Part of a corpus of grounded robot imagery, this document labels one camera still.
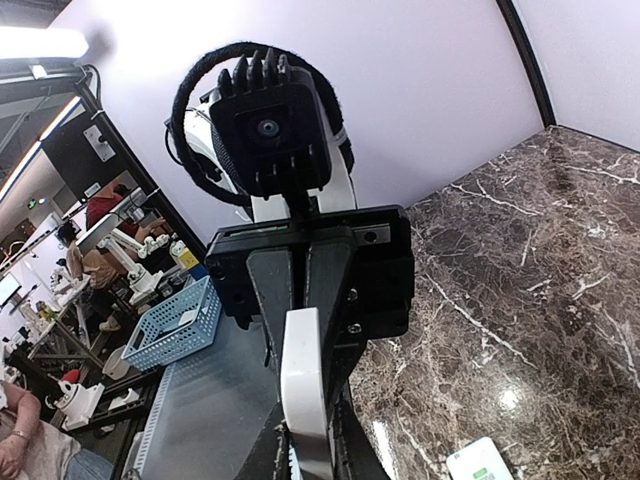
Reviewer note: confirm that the white remote control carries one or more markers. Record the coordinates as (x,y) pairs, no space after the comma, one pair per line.
(480,460)

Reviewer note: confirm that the left black frame post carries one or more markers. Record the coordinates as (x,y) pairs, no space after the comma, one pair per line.
(529,61)

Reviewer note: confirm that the blue perforated plastic basket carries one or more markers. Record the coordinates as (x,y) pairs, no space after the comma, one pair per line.
(175,328)

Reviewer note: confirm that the white battery cover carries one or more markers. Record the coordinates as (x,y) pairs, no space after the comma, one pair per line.
(302,393)

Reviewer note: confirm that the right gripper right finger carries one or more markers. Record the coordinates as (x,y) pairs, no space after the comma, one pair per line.
(355,458)

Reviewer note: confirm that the seated person foreground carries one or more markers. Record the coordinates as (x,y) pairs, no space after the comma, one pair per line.
(34,449)

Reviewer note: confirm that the ceiling strip light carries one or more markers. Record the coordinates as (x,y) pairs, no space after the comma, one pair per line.
(22,43)

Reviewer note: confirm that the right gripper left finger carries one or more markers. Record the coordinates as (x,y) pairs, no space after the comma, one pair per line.
(269,457)

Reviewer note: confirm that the person in beige clothes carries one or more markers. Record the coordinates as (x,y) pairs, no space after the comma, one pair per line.
(102,275)

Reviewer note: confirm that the white slotted cable duct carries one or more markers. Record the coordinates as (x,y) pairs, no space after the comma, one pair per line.
(139,453)

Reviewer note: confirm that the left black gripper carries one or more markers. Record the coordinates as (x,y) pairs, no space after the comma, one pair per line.
(355,267)

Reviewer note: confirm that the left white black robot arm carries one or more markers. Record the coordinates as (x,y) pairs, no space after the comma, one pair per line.
(301,206)

